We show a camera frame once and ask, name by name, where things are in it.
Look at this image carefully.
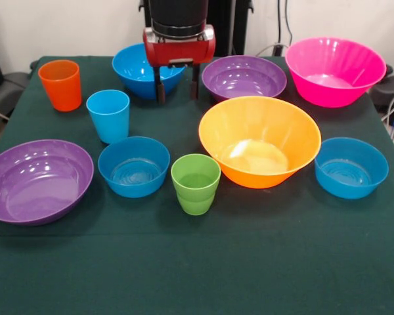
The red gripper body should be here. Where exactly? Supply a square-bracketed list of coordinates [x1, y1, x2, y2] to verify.
[142, 24, 217, 69]

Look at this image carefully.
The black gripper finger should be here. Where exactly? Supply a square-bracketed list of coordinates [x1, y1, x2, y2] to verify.
[153, 65, 167, 104]
[189, 64, 202, 100]

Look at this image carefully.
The light blue plastic cup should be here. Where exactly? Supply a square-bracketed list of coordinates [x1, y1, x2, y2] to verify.
[85, 89, 131, 145]

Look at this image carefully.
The shallow blue plastic bowl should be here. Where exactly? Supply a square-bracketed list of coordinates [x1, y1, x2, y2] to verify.
[314, 136, 389, 200]
[97, 136, 171, 199]

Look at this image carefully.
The deep blue plastic bowl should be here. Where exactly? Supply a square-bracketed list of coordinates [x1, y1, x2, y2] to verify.
[112, 43, 188, 100]

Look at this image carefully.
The purple plastic bowl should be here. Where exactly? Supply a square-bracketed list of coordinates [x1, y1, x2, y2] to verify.
[0, 138, 95, 227]
[202, 54, 288, 102]

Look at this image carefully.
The orange plastic bowl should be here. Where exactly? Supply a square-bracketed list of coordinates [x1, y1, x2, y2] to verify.
[198, 95, 322, 190]

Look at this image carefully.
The orange plastic cup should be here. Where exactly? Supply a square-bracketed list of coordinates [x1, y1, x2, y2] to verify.
[37, 59, 83, 113]

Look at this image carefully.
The green plastic cup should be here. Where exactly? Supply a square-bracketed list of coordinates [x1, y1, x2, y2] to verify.
[170, 153, 222, 217]

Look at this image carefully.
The pink plastic bowl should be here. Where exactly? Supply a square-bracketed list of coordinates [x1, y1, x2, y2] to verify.
[284, 37, 387, 109]

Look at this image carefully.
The dark green tablecloth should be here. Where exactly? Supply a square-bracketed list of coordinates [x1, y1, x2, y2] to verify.
[0, 55, 394, 315]

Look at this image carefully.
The black rounded equipment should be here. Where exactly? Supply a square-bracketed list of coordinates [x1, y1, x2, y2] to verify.
[369, 64, 394, 113]

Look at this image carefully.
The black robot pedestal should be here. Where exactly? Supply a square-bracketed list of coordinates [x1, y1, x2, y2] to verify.
[139, 0, 254, 56]

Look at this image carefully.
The grey cable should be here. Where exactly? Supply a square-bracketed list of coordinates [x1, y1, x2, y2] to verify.
[255, 42, 288, 57]

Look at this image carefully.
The black wall cable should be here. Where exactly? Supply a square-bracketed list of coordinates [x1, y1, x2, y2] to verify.
[284, 0, 294, 44]
[276, 0, 282, 45]

